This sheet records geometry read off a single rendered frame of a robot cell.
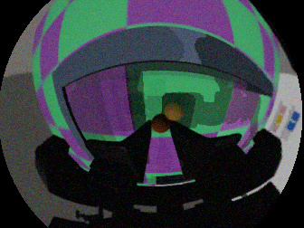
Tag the dark brown ball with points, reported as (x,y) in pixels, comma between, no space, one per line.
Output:
(160,123)

